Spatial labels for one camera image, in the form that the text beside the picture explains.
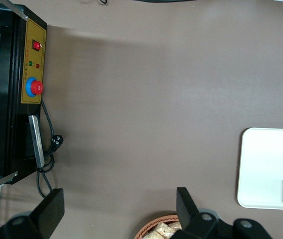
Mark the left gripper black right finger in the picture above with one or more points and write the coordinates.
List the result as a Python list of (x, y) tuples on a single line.
[(188, 219)]

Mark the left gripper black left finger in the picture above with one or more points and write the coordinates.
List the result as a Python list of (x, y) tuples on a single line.
[(46, 216)]

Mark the cream plastic serving tray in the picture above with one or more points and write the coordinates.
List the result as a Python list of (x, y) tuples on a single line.
[(261, 169)]

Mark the clear-wrapped rice crisp packet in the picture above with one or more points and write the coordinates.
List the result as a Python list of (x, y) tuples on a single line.
[(154, 234), (165, 228), (176, 225)]

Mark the wicker basket with snack packets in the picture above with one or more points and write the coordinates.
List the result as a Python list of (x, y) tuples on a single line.
[(151, 224)]

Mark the black sealing machine yellow panel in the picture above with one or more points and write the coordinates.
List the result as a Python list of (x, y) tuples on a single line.
[(12, 99)]

